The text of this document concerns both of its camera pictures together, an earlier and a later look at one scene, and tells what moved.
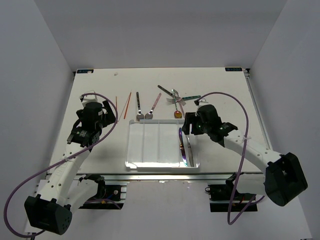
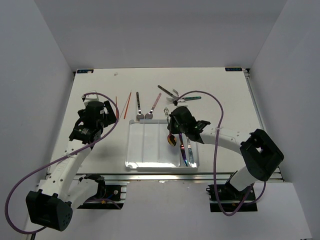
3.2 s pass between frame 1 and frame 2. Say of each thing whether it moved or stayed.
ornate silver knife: stayed
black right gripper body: moved
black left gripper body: stayed
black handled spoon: stayed
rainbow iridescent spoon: moved
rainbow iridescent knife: stayed
